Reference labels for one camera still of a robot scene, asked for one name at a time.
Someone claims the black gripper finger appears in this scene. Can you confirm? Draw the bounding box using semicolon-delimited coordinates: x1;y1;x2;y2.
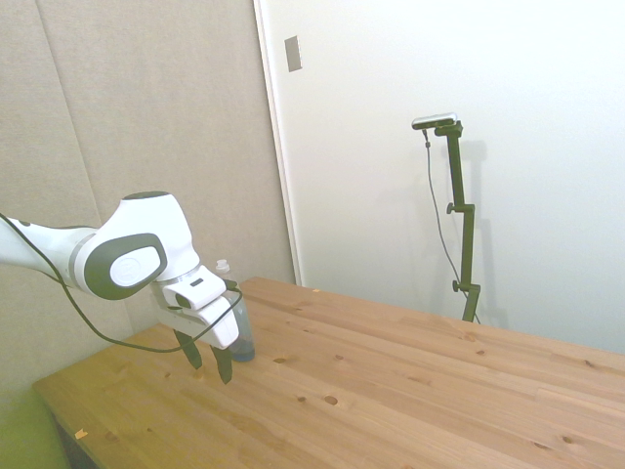
209;344;234;386
173;328;204;371

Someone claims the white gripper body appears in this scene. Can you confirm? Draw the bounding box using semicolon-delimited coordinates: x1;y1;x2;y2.
150;282;240;351

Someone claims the clear blue dish soap bottle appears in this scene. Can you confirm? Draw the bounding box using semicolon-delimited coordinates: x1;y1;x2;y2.
215;259;256;363

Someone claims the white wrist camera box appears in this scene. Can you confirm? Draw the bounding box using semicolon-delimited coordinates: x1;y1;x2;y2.
161;273;229;311

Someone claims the white door frame strip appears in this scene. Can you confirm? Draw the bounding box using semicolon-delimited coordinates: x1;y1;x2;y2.
252;0;304;287

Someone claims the dark green camera stand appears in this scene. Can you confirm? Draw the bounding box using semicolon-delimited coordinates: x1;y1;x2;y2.
434;122;482;323

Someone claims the grey wall switch plate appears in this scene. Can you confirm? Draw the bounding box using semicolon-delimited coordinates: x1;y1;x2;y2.
284;35;303;73

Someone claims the silver exterior camera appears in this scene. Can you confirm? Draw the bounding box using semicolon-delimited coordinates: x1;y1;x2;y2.
411;111;459;131

